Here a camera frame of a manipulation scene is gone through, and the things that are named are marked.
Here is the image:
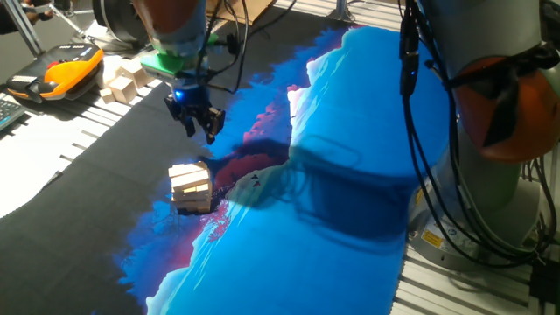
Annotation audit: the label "large spare wooden block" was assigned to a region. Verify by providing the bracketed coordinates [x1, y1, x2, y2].
[116, 57, 152, 90]

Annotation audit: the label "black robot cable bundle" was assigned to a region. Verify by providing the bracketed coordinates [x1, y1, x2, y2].
[194, 0, 560, 268]

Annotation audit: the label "black handheld control device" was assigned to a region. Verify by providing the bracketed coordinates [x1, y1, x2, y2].
[21, 0, 88, 40]

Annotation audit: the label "orange and black teach pendant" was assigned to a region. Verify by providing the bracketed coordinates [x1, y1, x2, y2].
[6, 42, 105, 104]

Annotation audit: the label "blue landscape printed mat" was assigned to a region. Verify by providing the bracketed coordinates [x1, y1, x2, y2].
[0, 3, 452, 315]

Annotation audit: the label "pale spare wooden block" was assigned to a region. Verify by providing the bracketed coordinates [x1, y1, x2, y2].
[95, 54, 123, 88]

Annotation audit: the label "black round housing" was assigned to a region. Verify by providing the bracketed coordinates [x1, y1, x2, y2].
[91, 0, 152, 45]

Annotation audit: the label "black cable strap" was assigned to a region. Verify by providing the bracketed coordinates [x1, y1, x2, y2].
[445, 41, 560, 148]

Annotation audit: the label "forearm in dark sleeve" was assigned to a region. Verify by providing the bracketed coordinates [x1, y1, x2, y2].
[0, 2, 32, 36]

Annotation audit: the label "person hand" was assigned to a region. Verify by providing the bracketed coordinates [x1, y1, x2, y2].
[25, 4, 53, 23]

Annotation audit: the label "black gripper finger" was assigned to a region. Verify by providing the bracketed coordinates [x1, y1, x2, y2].
[199, 107, 227, 145]
[173, 108, 197, 138]

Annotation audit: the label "wooden Jenga tower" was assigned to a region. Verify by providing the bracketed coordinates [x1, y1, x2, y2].
[168, 160, 214, 214]

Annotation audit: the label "grey slanted metal post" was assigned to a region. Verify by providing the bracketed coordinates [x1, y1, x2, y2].
[3, 0, 45, 58]

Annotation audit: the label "cardboard box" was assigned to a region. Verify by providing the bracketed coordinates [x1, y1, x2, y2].
[205, 0, 277, 26]

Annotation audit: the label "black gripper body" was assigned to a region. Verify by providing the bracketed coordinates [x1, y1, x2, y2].
[164, 82, 211, 117]

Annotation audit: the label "medium spare wooden block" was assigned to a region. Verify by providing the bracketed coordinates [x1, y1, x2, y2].
[108, 76, 138, 105]

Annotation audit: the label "aluminium frame post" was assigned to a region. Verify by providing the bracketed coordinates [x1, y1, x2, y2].
[327, 0, 358, 23]

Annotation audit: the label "green gripper mount plate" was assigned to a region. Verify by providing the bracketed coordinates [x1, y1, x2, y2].
[139, 34, 220, 75]

